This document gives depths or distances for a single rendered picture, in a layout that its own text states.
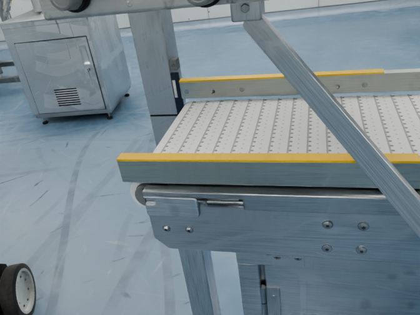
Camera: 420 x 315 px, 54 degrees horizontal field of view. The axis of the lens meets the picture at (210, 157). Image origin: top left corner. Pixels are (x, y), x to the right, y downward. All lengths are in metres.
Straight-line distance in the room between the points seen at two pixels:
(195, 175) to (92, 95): 2.60
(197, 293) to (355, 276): 0.54
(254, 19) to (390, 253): 0.32
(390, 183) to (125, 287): 1.39
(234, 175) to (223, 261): 1.21
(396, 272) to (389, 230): 0.12
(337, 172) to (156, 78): 0.42
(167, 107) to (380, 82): 0.38
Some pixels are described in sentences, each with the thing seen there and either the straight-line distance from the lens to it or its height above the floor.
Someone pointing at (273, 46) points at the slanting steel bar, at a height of 1.05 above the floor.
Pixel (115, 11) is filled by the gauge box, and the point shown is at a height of 1.10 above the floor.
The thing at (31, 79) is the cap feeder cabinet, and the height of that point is 0.36.
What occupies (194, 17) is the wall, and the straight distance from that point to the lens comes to 5.62.
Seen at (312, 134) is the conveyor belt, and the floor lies 0.89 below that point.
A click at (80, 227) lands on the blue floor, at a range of 2.05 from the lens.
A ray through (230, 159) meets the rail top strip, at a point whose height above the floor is 0.92.
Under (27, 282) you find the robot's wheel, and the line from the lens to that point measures 1.74.
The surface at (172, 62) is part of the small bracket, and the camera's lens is 0.75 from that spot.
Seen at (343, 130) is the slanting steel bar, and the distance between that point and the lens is 0.39.
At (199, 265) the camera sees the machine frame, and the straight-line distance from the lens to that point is 1.01.
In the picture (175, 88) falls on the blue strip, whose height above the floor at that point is 0.91.
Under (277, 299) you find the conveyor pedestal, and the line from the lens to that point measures 0.68.
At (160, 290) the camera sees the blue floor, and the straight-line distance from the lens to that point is 1.62.
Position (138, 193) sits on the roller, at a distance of 0.54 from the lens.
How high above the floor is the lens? 1.16
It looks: 30 degrees down
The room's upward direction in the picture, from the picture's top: 8 degrees counter-clockwise
